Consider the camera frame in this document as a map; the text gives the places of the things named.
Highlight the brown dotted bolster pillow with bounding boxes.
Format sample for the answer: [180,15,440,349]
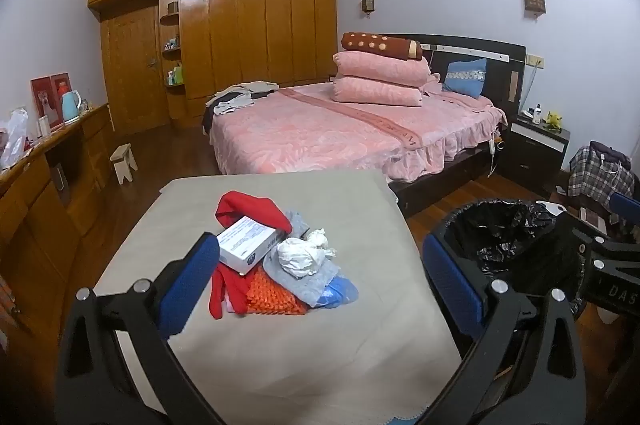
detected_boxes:
[341,31,423,62]

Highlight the black trash bin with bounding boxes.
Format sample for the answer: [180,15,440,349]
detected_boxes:
[429,199,593,323]

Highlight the blue plastic shoe cover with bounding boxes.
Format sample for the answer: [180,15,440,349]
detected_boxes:
[315,275,360,309]

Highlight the red fleece cloth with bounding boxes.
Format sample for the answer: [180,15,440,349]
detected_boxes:
[209,264,251,320]
[216,191,292,238]

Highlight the pile of clothes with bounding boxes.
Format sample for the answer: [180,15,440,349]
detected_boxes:
[202,81,276,136]

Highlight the wooden door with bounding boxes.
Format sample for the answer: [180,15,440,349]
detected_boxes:
[102,5,171,136]

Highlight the wooden wardrobe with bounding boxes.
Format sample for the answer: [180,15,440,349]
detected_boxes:
[87,0,336,131]

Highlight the wooden sideboard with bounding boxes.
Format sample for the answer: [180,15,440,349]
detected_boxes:
[0,102,118,356]

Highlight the blue cushion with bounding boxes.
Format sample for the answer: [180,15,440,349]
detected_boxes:
[442,58,488,98]

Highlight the grey felt cloth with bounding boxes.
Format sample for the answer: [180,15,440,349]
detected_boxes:
[262,209,342,307]

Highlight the small white tissue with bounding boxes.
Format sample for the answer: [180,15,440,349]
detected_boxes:
[305,228,339,256]

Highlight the dark nightstand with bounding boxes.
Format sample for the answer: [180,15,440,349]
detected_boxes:
[502,112,571,191]

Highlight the dark backpack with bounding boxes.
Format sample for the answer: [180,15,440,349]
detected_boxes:
[590,140,632,166]

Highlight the clear plastic bag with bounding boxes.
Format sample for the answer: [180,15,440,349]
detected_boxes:
[0,108,29,171]

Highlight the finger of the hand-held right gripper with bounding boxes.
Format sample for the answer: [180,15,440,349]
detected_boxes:
[609,191,640,238]
[556,210,608,253]

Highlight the pink bed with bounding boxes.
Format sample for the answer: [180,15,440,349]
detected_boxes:
[209,82,508,183]

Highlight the teal kettle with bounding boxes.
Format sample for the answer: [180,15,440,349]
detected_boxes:
[61,89,83,122]

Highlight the plaid clothes pile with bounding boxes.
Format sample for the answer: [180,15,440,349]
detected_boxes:
[567,145,638,208]

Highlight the stacked pink pillows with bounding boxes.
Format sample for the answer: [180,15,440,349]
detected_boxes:
[332,50,431,88]

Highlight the folded pink blanket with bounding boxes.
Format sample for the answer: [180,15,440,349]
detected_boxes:
[332,75,441,107]

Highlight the orange foam mesh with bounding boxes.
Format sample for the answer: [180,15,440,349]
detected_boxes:
[246,267,309,316]

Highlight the white cardboard box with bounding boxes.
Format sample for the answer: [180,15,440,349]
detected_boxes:
[217,215,279,276]

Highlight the dark wooden bed frame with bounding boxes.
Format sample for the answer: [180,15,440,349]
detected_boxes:
[387,34,527,217]

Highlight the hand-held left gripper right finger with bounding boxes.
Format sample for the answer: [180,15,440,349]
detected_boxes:
[422,235,588,425]

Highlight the white charger cable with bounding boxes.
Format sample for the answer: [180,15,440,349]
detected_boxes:
[487,125,503,178]

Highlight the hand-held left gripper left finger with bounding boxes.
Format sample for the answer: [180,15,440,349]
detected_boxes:
[55,232,226,425]

